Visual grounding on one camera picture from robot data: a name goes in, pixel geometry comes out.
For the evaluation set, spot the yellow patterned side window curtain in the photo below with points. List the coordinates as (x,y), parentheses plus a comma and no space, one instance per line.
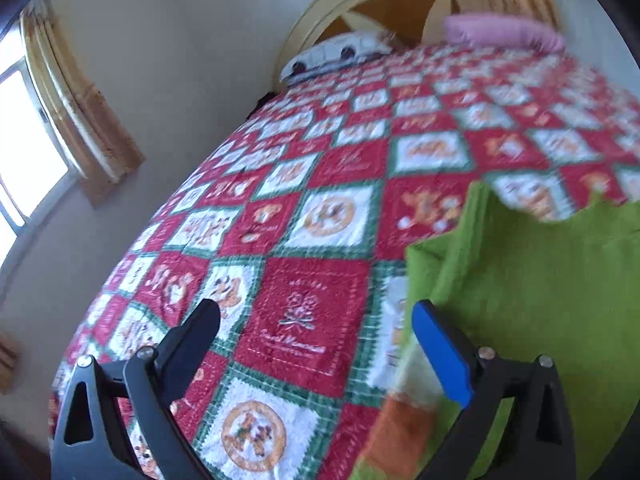
(85,110)

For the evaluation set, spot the red checkered printed bed blanket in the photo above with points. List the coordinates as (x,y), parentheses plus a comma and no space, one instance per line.
(325,200)

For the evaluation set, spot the cream wooden bed headboard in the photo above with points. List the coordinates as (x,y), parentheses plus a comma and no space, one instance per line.
(380,0)

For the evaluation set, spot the dark object beside bed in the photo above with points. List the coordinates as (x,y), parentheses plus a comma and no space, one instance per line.
(262,100)

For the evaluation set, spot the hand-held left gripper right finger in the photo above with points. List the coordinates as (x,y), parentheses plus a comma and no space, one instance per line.
(440,355)

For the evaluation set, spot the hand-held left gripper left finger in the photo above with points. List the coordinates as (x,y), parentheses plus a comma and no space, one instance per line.
(192,340)

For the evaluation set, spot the green orange striped knit sweater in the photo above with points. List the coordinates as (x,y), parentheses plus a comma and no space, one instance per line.
(530,300)

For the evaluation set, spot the white patterned pillow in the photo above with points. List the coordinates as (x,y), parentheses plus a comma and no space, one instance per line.
(335,52)

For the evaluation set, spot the pink pillow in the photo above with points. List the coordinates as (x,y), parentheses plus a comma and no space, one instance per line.
(500,30)

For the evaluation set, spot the wooden furniture edge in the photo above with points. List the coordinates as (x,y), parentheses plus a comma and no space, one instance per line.
(7,360)

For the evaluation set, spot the side window with metal frame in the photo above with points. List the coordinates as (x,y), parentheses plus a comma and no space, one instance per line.
(30,145)

